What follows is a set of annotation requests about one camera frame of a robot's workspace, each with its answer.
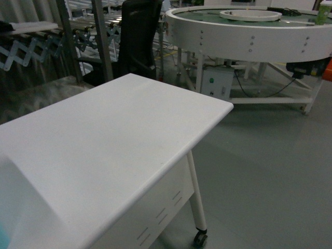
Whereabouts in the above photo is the white electrical control box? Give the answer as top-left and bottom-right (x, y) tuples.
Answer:
(200, 66), (234, 101)

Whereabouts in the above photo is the white rolling table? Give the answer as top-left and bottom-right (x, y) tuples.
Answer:
(1, 74), (233, 248)

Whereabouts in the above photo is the black office chair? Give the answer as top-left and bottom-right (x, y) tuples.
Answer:
(77, 0), (163, 88)

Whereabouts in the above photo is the expandable roller conveyor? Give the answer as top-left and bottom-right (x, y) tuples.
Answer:
(1, 1), (115, 86)

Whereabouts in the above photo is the white round conveyor table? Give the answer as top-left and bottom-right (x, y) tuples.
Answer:
(165, 6), (331, 114)

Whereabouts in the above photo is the orange motor cover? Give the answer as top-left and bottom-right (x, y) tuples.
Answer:
(322, 58), (332, 82)

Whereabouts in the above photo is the white foam board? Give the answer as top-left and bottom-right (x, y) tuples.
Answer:
(10, 21), (58, 32)

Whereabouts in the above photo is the green paper drink cup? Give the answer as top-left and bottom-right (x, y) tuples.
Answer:
(315, 0), (331, 25)

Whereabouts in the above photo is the teal plastic bin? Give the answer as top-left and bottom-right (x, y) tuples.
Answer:
(0, 224), (11, 249)

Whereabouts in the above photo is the black power cable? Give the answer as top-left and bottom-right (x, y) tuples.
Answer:
(233, 70), (296, 99)

